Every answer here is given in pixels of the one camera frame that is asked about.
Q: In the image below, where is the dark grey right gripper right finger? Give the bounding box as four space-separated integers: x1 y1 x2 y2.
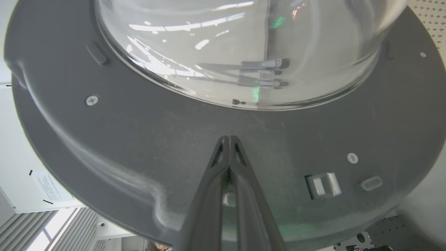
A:
230 136 287 251

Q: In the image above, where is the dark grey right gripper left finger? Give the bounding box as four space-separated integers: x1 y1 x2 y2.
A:
173 136 231 251

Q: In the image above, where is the dark grey glass washer door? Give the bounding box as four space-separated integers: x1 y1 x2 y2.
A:
3 0 446 250

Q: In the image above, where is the dark perforated metal plate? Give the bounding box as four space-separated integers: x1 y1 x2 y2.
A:
333 214 430 251

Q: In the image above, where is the white paper notice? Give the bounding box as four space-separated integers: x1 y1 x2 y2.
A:
29 170 74 205

